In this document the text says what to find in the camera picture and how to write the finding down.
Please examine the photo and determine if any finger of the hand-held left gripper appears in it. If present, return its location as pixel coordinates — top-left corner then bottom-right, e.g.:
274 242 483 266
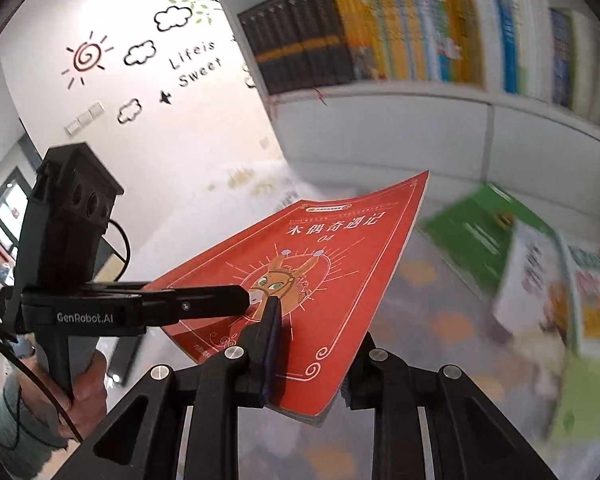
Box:
140 284 252 332

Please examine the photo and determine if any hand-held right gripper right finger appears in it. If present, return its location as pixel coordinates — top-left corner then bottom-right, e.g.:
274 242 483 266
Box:
341 331 560 480

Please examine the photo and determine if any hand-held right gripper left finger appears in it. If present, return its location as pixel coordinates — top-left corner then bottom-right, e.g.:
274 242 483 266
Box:
62 296 283 480

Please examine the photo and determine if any red book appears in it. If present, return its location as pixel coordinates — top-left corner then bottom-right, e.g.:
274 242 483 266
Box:
142 170 430 428

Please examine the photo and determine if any white book with warrior figure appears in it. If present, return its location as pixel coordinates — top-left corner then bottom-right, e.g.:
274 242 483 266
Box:
492 220 578 356

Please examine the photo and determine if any person's left forearm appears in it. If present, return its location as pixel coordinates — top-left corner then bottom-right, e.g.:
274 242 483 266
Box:
0 372 68 480

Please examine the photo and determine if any row of black books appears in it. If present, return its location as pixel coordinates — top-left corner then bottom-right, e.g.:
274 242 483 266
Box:
237 0 357 97

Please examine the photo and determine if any row of yellow books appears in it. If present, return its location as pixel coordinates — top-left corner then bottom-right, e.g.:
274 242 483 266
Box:
330 0 483 85

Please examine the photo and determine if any row of white and blue books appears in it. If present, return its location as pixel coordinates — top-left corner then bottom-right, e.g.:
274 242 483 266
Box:
480 0 600 128

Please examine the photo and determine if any person's left hand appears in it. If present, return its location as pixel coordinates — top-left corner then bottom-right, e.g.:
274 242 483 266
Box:
22 349 110 442

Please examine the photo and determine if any grey framed glass partition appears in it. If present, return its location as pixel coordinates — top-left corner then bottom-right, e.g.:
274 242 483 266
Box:
0 137 46 321

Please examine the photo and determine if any fan-patterned tablecloth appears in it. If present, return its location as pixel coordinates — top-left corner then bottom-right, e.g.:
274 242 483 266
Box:
200 160 600 480

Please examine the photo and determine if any bright green book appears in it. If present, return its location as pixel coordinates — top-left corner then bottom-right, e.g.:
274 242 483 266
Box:
424 182 556 293

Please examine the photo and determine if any light green book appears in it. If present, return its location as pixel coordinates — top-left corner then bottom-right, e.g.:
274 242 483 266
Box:
550 355 600 443

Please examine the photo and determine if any white bookshelf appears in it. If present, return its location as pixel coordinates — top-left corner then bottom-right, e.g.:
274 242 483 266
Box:
200 0 600 221

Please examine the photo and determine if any blue and yellow illustrated book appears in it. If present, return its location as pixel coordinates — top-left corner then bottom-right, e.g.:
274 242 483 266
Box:
565 242 600 358

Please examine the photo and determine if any white wall switch panel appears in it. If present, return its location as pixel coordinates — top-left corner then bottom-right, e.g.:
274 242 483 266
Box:
64 101 104 136

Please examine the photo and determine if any black cable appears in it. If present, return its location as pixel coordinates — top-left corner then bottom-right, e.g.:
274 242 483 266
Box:
0 217 131 443

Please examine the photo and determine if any black cloud wall decal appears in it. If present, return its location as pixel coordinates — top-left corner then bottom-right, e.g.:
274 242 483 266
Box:
124 40 156 66
153 5 192 32
117 97 142 125

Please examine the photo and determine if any red sun wall decal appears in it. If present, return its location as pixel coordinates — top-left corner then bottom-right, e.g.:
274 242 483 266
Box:
61 31 115 88

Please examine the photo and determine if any black lettering wall decal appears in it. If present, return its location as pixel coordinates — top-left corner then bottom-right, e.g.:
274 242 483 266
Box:
169 37 224 88

